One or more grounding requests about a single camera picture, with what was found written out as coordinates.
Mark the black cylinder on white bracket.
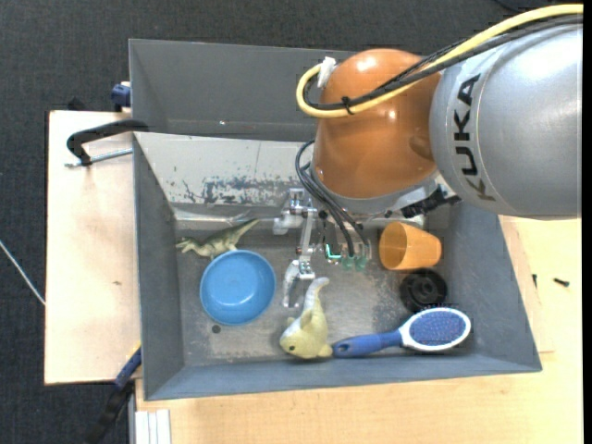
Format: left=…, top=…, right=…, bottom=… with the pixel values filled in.
left=386, top=190, right=462, bottom=226

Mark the grey metal bin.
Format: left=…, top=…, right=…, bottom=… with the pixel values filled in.
left=128, top=38, right=543, bottom=401

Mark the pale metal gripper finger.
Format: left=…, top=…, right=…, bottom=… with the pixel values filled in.
left=271, top=188, right=320, bottom=237
left=280, top=254, right=317, bottom=309

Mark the orange plastic cup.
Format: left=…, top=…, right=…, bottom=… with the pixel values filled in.
left=377, top=220, right=443, bottom=272

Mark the blue bowl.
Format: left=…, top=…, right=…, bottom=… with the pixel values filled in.
left=199, top=249, right=278, bottom=327

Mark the yellow-green plush shark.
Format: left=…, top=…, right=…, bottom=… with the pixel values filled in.
left=278, top=276, right=335, bottom=361

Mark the black round ribbed disc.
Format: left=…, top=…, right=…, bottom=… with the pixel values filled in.
left=398, top=268, right=450, bottom=315

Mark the green toy dinosaur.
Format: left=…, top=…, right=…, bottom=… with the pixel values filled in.
left=175, top=217, right=261, bottom=261

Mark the blue and white hairbrush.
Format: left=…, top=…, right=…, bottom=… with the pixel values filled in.
left=331, top=306, right=474, bottom=360

